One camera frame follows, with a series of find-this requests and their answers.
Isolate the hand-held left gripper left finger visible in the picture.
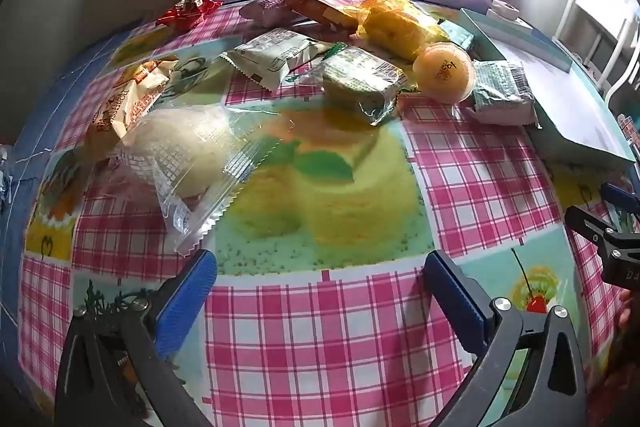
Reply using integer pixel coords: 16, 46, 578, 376
54, 249, 218, 427

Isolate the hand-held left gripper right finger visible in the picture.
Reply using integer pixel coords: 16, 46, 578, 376
424, 251, 588, 427

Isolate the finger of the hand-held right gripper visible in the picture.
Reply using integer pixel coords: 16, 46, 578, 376
599, 182, 640, 220
565, 204, 640, 289

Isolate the white tray with teal rim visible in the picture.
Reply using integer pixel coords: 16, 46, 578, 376
459, 7, 638, 170

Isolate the clear-wrapped white bun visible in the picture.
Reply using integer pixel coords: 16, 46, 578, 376
114, 103, 282, 256

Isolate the dark green snack packet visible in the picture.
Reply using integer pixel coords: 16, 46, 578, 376
469, 61, 540, 126

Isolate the orange and white bread packet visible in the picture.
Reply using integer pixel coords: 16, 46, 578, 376
84, 58, 173, 164

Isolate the orange jelly cup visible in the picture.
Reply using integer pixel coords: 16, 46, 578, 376
412, 42, 476, 104

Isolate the clear-wrapped green cake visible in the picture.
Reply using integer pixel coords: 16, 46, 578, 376
294, 47, 407, 126

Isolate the white and green snack packet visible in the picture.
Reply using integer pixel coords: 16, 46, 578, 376
219, 28, 335, 92

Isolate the yellow snack packet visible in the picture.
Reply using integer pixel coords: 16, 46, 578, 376
359, 0, 452, 62

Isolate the red snack packet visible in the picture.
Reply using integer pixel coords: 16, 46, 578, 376
156, 0, 224, 28

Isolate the pink snack packet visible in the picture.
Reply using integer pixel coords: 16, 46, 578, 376
239, 0, 301, 26

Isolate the red-brown snack packet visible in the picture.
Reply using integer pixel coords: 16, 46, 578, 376
286, 0, 367, 34

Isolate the person's right hand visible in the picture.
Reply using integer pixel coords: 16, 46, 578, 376
616, 288, 640, 358

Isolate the pink checked printed tablecloth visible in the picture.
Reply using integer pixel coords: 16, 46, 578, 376
10, 0, 640, 427

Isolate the white furniture frame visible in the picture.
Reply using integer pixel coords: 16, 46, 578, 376
554, 0, 640, 100

